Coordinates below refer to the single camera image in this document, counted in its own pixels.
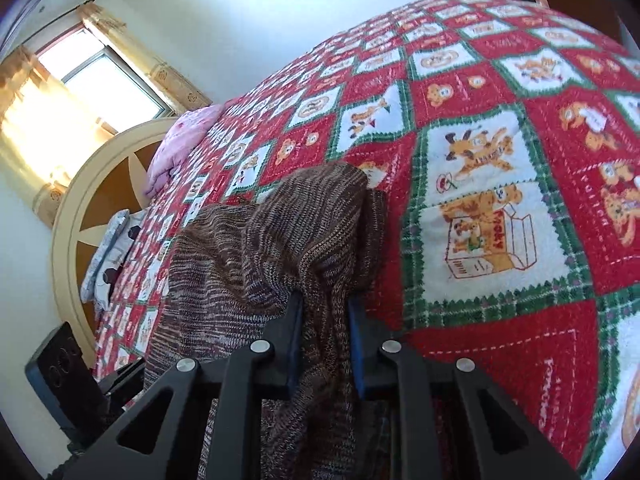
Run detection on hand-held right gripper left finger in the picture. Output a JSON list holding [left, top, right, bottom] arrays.
[[50, 290, 304, 480]]

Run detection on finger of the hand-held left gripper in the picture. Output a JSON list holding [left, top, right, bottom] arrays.
[[97, 359, 147, 411]]

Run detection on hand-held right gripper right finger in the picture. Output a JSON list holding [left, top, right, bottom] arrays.
[[348, 299, 583, 480]]

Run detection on brown knit sweater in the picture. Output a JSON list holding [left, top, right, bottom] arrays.
[[142, 162, 401, 480]]

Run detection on white pillow with black dots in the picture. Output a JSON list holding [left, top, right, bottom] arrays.
[[92, 212, 147, 312]]

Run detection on grey patterned pillow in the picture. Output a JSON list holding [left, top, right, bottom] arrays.
[[80, 209, 132, 302]]

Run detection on cream and brown headboard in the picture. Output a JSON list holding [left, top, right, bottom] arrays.
[[50, 117, 182, 361]]

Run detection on pink pillow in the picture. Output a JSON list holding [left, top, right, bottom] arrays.
[[142, 104, 227, 199]]

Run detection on red printed blanket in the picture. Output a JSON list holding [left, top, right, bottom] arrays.
[[92, 0, 640, 480]]

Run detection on cream patterned curtain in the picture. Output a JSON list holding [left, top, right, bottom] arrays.
[[81, 2, 214, 112], [0, 45, 117, 227]]

